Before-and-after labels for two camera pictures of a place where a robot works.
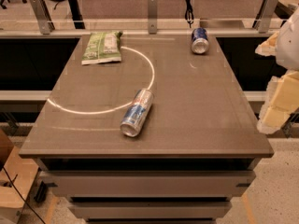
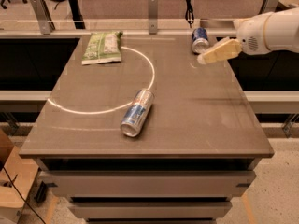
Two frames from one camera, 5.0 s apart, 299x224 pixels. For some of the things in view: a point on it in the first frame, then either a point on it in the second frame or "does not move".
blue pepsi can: x=200 y=43 does not move
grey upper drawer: x=148 y=183 does not move
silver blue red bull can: x=137 y=112 does not move
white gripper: x=289 y=46 → x=251 y=35
